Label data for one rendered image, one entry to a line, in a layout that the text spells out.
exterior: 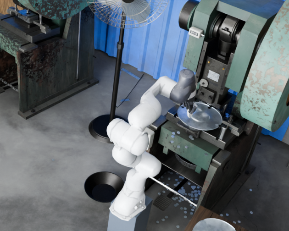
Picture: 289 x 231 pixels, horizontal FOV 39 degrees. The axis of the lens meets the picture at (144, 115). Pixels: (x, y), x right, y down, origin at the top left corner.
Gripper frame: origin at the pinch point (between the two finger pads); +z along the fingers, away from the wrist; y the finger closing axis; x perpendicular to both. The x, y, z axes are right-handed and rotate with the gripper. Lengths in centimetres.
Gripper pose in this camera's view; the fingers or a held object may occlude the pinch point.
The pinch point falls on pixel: (189, 112)
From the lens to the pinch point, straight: 244.1
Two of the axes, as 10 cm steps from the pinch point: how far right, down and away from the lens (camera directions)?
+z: 1.3, 5.2, 8.4
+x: 7.3, -6.2, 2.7
